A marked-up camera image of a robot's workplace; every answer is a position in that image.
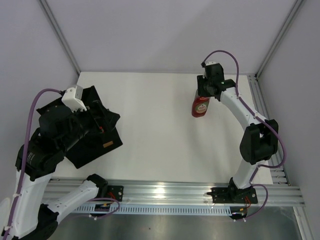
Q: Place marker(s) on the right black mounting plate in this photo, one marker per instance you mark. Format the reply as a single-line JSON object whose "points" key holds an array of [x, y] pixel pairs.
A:
{"points": [[231, 195]]}

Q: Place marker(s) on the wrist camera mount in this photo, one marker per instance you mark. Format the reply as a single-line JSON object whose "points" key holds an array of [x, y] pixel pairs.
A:
{"points": [[209, 68], [72, 98]]}

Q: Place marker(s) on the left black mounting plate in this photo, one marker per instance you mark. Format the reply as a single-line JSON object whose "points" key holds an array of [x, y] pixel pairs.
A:
{"points": [[115, 192]]}

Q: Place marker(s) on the black canvas bag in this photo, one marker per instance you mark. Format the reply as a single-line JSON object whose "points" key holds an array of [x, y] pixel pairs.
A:
{"points": [[62, 127]]}

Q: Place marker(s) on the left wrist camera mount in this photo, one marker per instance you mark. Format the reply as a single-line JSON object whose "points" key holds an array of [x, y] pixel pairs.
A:
{"points": [[72, 98]]}

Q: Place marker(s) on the left frame post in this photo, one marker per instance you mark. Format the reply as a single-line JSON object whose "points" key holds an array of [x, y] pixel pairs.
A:
{"points": [[48, 13]]}

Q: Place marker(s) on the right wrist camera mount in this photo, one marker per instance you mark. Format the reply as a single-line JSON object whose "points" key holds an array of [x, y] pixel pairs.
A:
{"points": [[209, 68]]}

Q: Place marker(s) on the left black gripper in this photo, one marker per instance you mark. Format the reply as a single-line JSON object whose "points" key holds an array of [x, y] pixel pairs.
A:
{"points": [[107, 119]]}

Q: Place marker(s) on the black mounting plate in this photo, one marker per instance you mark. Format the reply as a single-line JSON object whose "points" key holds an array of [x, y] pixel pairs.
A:
{"points": [[115, 192], [231, 195]]}

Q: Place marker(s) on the slotted cable duct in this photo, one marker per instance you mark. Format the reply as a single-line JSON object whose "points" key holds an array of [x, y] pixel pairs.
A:
{"points": [[140, 209]]}

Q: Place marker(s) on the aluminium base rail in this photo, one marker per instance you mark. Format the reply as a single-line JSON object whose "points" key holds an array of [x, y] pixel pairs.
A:
{"points": [[173, 193]]}

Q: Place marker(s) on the right frame post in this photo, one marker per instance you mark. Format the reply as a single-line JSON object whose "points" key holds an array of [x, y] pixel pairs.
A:
{"points": [[282, 32]]}

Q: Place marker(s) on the red dish soap bottle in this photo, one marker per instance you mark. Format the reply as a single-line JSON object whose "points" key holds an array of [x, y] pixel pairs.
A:
{"points": [[200, 106]]}

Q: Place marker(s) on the frame post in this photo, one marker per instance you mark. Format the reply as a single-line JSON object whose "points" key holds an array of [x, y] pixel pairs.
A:
{"points": [[48, 13], [282, 32]]}

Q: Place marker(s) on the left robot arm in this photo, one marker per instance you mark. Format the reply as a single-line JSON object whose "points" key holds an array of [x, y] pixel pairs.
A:
{"points": [[29, 217]]}

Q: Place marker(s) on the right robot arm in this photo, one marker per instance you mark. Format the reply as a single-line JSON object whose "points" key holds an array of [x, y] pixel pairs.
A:
{"points": [[259, 141]]}

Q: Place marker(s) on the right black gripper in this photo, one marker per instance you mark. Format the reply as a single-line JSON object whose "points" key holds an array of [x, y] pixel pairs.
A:
{"points": [[200, 80]]}

